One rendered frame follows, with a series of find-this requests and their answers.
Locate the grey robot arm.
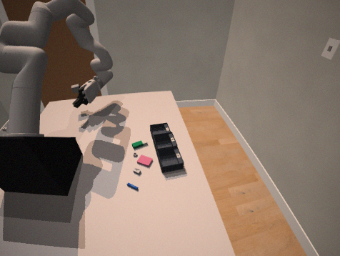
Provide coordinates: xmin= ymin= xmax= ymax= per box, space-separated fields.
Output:
xmin=0 ymin=0 xmax=113 ymax=137

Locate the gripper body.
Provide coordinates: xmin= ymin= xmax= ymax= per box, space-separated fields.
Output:
xmin=80 ymin=79 xmax=101 ymax=103

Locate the flat red rectangular block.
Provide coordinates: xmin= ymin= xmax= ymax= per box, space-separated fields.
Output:
xmin=137 ymin=155 xmax=153 ymax=167

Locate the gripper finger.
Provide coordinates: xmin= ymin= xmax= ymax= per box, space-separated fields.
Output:
xmin=74 ymin=98 xmax=88 ymax=108
xmin=72 ymin=87 xmax=85 ymax=106

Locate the dark grey rack of bins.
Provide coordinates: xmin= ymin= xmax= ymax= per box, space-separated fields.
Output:
xmin=150 ymin=123 xmax=184 ymax=173

